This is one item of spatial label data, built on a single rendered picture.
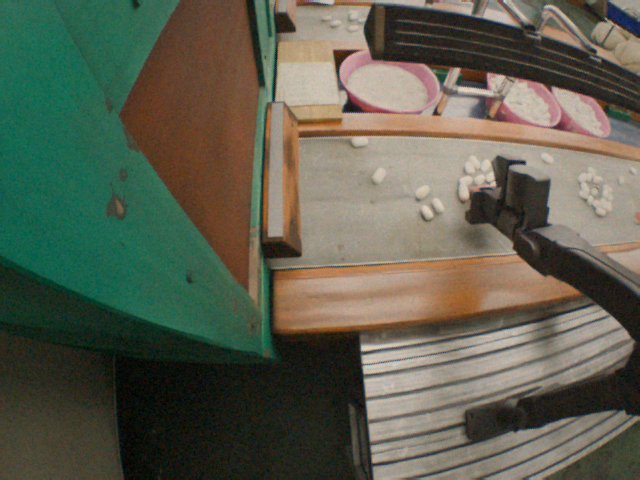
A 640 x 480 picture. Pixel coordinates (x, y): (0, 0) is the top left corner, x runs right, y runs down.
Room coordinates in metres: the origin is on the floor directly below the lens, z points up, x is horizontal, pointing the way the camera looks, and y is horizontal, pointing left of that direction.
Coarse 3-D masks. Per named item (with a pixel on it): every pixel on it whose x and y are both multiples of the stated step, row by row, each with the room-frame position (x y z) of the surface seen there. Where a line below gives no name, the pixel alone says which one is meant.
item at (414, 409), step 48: (384, 336) 0.06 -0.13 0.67; (432, 336) 0.06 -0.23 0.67; (480, 336) 0.06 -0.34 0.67; (528, 336) 0.05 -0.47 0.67; (576, 336) 0.03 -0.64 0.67; (624, 336) 0.01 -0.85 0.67; (384, 384) -0.03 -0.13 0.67; (432, 384) -0.04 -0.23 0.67; (480, 384) -0.05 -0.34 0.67; (528, 384) -0.06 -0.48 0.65; (384, 432) -0.13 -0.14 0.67; (432, 432) -0.14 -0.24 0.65; (528, 432) -0.17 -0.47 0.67; (576, 432) -0.21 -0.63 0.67
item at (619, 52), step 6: (624, 42) 2.69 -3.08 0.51; (630, 42) 2.67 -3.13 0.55; (618, 48) 2.64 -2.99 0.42; (624, 48) 2.61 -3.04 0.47; (630, 48) 2.56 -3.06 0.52; (636, 48) 2.56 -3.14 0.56; (618, 54) 2.57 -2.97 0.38; (624, 54) 2.52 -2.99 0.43; (630, 54) 2.48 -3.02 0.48; (636, 54) 2.46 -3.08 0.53; (618, 60) 2.45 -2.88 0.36; (624, 60) 2.46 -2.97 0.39; (630, 60) 2.43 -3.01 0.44; (636, 60) 2.40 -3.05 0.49; (624, 66) 2.41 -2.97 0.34; (630, 66) 2.38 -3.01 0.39; (636, 66) 2.35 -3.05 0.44
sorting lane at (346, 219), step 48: (336, 144) 0.46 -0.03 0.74; (384, 144) 0.47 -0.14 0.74; (432, 144) 0.48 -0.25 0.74; (480, 144) 0.50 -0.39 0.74; (336, 192) 0.34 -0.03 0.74; (384, 192) 0.34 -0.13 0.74; (432, 192) 0.35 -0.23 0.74; (576, 192) 0.40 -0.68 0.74; (624, 192) 0.43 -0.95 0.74; (336, 240) 0.23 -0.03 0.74; (384, 240) 0.24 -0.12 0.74; (432, 240) 0.24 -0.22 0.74; (480, 240) 0.24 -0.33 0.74; (624, 240) 0.27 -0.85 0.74
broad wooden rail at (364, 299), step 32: (512, 256) 0.21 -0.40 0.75; (608, 256) 0.21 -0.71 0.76; (288, 288) 0.13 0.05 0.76; (320, 288) 0.13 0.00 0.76; (352, 288) 0.13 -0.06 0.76; (384, 288) 0.14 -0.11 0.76; (416, 288) 0.14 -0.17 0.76; (448, 288) 0.14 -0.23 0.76; (480, 288) 0.14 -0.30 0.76; (512, 288) 0.14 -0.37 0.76; (544, 288) 0.13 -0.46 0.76; (288, 320) 0.08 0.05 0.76; (320, 320) 0.08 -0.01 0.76; (352, 320) 0.08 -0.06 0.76; (384, 320) 0.08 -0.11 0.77; (416, 320) 0.08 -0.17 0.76; (448, 320) 0.08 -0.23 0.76
